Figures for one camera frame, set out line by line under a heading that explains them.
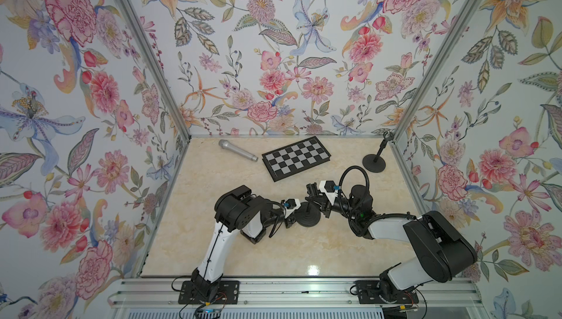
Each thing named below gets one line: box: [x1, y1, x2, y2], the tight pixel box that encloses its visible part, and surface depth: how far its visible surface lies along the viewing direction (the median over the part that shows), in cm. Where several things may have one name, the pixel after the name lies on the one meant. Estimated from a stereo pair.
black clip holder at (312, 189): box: [305, 182, 321, 197], surface depth 79 cm
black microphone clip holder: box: [382, 130, 395, 142], surface depth 128 cm
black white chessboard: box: [261, 135, 332, 183], surface depth 109 cm
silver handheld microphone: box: [218, 139, 259, 162], surface depth 116 cm
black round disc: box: [294, 201, 322, 228], surface depth 92 cm
